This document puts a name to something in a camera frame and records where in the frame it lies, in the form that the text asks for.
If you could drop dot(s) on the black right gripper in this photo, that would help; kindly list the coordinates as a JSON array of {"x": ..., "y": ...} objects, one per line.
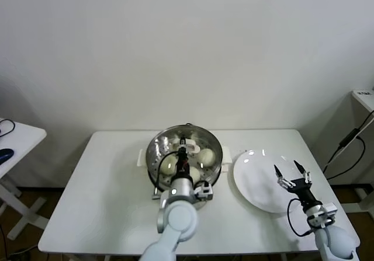
[{"x": 302, "y": 189}]

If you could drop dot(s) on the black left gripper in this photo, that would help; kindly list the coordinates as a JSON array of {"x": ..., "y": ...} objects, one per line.
[{"x": 182, "y": 166}]

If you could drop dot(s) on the white steamed baozi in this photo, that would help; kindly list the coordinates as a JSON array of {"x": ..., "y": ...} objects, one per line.
[
  {"x": 168, "y": 166},
  {"x": 195, "y": 174},
  {"x": 206, "y": 156}
]

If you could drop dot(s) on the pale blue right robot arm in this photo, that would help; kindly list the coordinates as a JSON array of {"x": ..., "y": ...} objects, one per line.
[{"x": 333, "y": 237}]

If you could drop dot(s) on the stainless steel steamer basket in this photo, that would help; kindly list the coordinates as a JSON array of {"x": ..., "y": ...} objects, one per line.
[{"x": 216, "y": 161}]

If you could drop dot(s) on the white round plate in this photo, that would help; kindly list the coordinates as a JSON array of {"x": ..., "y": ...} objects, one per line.
[{"x": 257, "y": 179}]

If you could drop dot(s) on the white desk with label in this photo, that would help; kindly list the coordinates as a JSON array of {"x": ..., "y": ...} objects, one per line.
[{"x": 365, "y": 96}]

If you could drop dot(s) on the white side table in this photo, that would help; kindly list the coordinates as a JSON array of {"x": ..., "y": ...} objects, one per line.
[{"x": 23, "y": 135}]

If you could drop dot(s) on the blue computer mouse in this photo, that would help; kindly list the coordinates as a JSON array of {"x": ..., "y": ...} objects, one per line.
[{"x": 6, "y": 154}]

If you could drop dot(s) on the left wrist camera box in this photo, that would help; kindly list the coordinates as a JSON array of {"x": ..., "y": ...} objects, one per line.
[{"x": 204, "y": 191}]

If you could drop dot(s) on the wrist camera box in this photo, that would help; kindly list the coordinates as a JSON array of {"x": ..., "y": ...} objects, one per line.
[
  {"x": 204, "y": 191},
  {"x": 329, "y": 207}
]

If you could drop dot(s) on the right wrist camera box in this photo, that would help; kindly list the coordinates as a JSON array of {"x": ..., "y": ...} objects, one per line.
[{"x": 329, "y": 207}]

